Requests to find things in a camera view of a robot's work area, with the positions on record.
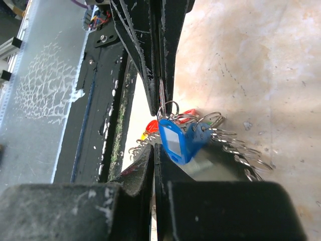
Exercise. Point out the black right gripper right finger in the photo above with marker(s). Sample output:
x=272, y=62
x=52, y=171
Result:
x=187, y=209

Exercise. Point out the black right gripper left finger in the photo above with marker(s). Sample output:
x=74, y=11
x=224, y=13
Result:
x=116, y=210

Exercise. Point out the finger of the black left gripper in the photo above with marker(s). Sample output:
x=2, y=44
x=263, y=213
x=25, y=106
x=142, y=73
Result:
x=172, y=16
x=133, y=24

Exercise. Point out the blue key tag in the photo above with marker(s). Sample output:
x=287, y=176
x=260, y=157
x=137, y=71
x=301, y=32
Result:
x=173, y=141

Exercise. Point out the silver key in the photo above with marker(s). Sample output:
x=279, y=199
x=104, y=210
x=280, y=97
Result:
x=162, y=97

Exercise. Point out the yellow key tag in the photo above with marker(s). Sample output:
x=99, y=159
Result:
x=144, y=136

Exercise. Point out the red key tag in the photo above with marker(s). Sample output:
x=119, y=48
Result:
x=152, y=127

